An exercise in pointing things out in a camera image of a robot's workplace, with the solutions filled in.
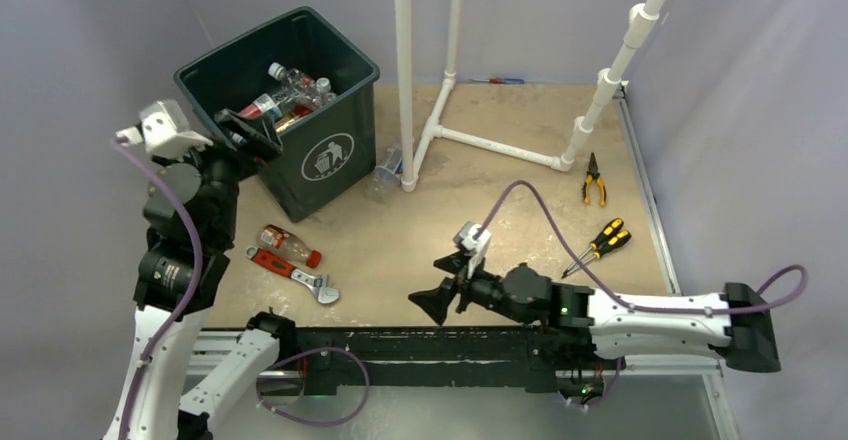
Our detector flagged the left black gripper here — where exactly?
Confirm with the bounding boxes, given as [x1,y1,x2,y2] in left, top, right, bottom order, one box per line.
[156,109,281,242]

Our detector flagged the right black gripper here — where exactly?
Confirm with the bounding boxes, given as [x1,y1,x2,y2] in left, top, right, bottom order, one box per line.
[409,248,532,326]

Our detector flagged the red label water bottle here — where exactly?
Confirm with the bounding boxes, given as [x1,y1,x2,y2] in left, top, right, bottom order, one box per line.
[238,93,287,121]

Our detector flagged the yellow red tea bottle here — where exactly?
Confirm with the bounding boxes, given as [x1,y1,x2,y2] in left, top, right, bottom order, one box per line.
[274,105,313,134]

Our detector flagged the crushed clear bottle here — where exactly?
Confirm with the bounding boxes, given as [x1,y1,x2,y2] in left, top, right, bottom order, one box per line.
[268,62,325,110]

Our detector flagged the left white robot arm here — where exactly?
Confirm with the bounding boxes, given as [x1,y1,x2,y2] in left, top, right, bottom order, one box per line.
[106,100,301,439]

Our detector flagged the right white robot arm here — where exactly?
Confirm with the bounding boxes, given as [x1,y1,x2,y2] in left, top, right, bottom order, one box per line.
[408,251,782,373]

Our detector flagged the dark green trash bin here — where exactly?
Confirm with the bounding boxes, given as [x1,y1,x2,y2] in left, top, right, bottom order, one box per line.
[173,6,380,222]

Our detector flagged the clear bottle near bin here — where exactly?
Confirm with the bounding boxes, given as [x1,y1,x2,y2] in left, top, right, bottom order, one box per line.
[366,142,403,200]

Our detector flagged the red cap tea bottle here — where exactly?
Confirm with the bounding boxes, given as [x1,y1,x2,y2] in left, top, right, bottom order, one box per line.
[257,224,323,269]

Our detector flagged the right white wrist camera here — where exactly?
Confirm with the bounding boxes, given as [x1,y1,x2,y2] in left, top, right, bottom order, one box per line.
[453,221,492,278]

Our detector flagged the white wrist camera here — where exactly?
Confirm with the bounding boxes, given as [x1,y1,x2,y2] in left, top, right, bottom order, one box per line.
[114,99,213,160]
[453,221,492,278]

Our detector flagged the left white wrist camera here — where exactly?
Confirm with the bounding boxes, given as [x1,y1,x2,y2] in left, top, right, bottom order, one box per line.
[114,99,213,160]

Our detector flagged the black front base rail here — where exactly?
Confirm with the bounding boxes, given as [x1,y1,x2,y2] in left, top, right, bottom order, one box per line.
[293,326,595,395]

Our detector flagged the red handle adjustable wrench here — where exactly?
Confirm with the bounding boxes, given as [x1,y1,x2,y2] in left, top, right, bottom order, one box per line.
[245,245,341,305]

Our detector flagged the white PVC pipe frame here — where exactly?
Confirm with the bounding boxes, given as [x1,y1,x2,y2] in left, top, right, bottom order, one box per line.
[394,0,666,192]

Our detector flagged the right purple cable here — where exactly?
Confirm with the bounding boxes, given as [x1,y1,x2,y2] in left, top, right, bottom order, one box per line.
[475,180,810,316]

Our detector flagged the yellow handle pliers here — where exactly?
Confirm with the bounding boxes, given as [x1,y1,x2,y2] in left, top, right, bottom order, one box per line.
[582,152,607,207]

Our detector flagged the purple cable loop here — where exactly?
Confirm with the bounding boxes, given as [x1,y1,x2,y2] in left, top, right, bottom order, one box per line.
[254,347,371,429]

